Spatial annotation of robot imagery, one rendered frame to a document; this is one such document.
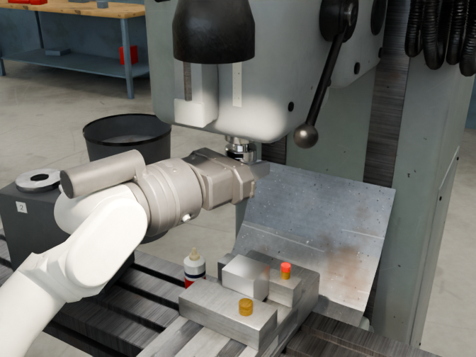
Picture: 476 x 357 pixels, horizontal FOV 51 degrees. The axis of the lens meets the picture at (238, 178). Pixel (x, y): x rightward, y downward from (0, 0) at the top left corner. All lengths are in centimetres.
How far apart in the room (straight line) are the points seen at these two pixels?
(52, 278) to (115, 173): 14
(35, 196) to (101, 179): 43
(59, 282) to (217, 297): 32
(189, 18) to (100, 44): 638
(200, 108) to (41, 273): 25
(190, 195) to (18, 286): 22
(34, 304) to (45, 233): 46
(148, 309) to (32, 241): 27
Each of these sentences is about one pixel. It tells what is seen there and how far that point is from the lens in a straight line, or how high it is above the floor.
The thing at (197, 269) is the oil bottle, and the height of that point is 99.
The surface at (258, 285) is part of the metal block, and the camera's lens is 82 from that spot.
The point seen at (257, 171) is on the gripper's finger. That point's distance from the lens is 73.
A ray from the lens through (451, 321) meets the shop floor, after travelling 252.
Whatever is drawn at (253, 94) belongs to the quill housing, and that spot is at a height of 138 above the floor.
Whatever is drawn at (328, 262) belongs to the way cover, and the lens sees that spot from 110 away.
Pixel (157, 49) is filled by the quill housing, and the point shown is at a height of 142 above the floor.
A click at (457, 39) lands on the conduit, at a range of 81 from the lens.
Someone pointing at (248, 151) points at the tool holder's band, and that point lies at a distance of 72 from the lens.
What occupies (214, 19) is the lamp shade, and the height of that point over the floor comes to 148.
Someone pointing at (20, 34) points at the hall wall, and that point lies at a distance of 790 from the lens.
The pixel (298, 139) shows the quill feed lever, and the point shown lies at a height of 133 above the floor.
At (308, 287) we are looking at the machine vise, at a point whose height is 99.
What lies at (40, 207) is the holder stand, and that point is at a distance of 101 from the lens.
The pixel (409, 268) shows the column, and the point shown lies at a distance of 117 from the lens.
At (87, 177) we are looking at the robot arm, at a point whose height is 130.
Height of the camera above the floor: 154
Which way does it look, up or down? 25 degrees down
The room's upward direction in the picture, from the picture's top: straight up
